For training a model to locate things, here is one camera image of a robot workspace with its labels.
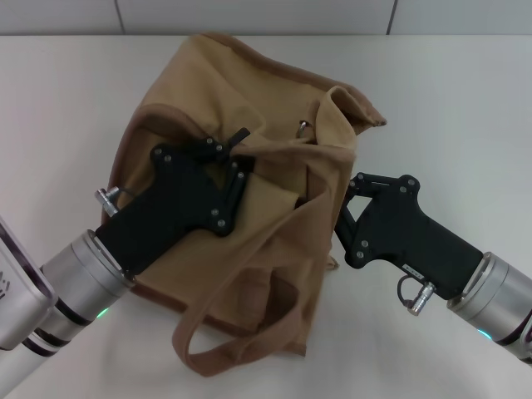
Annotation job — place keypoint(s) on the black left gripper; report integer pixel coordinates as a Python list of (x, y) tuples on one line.
[(178, 195)]

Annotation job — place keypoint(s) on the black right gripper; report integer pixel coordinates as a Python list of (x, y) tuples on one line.
[(403, 224)]

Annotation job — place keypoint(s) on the khaki fabric food bag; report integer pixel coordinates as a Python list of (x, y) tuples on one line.
[(270, 95)]

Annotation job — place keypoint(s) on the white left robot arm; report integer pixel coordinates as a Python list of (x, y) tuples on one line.
[(83, 270)]

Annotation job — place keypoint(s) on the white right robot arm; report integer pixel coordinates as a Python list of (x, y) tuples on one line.
[(494, 287)]

